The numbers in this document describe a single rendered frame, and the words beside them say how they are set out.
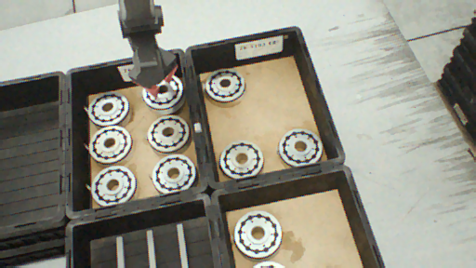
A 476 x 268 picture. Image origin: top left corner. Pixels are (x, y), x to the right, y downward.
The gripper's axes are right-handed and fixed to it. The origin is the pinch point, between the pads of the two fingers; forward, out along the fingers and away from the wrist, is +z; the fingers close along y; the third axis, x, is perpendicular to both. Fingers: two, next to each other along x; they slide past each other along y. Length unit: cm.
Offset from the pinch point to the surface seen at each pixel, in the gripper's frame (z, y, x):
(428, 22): 92, 143, -37
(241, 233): 3.9, -18.6, -36.3
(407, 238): 20, 6, -67
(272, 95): 7.3, 16.8, -22.2
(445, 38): 91, 138, -48
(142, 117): 7.2, -6.7, 2.6
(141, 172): 7.0, -18.7, -7.3
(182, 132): 4.2, -5.7, -10.3
